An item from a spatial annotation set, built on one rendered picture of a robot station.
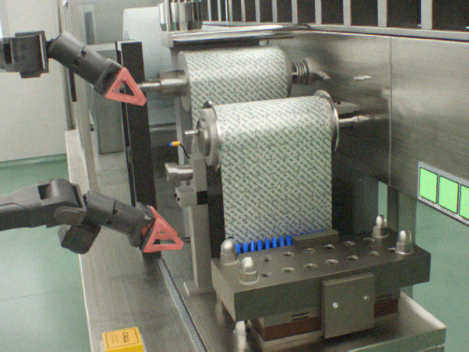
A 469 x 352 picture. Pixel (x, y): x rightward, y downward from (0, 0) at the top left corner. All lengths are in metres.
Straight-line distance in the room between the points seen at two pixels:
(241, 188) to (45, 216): 0.39
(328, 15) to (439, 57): 0.50
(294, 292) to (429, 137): 0.37
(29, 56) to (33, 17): 5.51
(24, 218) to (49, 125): 5.67
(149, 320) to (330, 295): 0.38
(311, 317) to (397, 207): 0.50
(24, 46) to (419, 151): 0.75
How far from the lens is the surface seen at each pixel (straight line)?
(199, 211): 1.29
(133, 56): 1.46
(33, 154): 6.83
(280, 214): 1.25
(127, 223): 1.16
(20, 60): 1.17
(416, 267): 1.21
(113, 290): 1.41
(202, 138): 1.21
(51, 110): 6.74
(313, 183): 1.26
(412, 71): 1.13
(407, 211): 1.57
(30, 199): 1.11
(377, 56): 1.23
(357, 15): 1.36
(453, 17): 1.11
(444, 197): 1.07
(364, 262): 1.16
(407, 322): 1.23
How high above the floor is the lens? 1.51
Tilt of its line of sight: 16 degrees down
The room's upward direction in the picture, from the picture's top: 3 degrees counter-clockwise
